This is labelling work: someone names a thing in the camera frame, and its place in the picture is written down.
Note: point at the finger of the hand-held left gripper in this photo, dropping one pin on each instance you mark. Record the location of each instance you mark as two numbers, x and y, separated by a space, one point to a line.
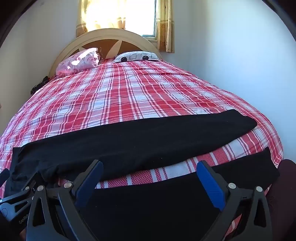
3 177
22 195

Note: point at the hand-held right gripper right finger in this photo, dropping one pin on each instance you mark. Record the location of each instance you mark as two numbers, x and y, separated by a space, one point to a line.
212 185

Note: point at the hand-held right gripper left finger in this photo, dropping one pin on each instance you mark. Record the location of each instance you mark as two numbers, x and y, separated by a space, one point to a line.
86 187

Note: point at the black pants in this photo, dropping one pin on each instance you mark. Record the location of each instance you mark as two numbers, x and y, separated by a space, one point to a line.
138 143

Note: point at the dark maroon cloth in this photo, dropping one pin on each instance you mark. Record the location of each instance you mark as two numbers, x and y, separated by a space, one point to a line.
286 183

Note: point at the dark cloth beside bed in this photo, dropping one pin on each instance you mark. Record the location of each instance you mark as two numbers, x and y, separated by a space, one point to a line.
38 87

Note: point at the red plaid bed sheet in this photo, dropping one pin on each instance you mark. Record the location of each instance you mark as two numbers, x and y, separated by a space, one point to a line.
138 92

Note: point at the pink pillow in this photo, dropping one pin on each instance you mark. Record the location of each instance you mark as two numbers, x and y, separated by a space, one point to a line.
78 61

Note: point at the white patterned pillow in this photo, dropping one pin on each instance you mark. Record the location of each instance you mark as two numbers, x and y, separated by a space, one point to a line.
136 56

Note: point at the cream wooden headboard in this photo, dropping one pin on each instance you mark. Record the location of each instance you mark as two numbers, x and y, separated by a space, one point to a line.
69 46

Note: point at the yellow patterned curtain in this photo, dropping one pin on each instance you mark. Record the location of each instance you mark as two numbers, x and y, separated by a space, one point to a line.
83 20
165 25

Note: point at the bright window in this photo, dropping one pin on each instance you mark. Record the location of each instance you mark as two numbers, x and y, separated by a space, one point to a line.
141 16

